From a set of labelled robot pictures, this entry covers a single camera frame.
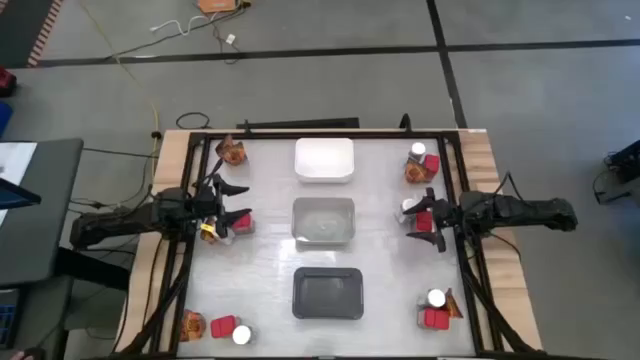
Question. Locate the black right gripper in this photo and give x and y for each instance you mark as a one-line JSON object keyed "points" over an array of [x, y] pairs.
{"points": [[448, 215]]}

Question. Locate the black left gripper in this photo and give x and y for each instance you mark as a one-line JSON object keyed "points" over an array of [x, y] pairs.
{"points": [[205, 207]]}

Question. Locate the orange taco seasoning packet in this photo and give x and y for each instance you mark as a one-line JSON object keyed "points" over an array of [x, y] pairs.
{"points": [[415, 173], [192, 326], [232, 152], [207, 239], [454, 306]]}

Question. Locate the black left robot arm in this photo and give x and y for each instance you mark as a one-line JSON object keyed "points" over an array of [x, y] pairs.
{"points": [[125, 222]]}

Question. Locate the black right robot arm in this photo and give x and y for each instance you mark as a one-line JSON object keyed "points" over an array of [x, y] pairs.
{"points": [[525, 210]]}

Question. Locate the clear plastic bin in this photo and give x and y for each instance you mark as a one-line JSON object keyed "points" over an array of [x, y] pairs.
{"points": [[323, 222]]}

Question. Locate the small black clamp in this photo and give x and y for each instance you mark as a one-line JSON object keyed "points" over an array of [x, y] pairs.
{"points": [[156, 134]]}

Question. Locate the white plastic bin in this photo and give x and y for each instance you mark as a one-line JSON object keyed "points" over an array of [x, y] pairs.
{"points": [[325, 160]]}

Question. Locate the black flat bar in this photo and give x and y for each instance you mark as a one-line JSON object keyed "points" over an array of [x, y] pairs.
{"points": [[310, 123]]}

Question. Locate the dark grey plastic bin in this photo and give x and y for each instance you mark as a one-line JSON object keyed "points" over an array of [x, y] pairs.
{"points": [[327, 295]]}

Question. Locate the black desk base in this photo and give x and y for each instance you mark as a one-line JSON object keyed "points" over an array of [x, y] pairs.
{"points": [[95, 270]]}

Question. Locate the white plug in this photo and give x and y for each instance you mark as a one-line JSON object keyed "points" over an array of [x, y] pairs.
{"points": [[230, 38]]}

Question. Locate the grey desk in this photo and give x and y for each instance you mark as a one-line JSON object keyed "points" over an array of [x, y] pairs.
{"points": [[50, 225]]}

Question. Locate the orange box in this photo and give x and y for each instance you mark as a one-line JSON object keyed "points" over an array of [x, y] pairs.
{"points": [[216, 5]]}

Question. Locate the dark blue tablet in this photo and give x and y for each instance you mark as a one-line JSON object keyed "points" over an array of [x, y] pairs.
{"points": [[15, 195]]}

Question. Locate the white paper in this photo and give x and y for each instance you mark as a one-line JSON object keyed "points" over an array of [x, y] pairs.
{"points": [[17, 160]]}

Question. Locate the blue object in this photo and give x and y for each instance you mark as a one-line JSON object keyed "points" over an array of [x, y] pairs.
{"points": [[4, 117]]}

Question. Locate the backlit keyboard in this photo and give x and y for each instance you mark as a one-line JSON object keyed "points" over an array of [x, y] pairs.
{"points": [[6, 320]]}

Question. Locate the red object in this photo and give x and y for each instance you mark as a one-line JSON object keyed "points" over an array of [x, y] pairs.
{"points": [[6, 82]]}

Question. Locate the person's hand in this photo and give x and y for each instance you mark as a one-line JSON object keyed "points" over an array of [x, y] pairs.
{"points": [[11, 356]]}

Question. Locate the dark mat striped edge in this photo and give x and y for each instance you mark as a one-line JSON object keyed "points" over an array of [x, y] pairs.
{"points": [[20, 30]]}

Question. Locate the black metal table frame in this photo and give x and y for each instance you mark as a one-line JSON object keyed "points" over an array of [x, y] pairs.
{"points": [[350, 134]]}

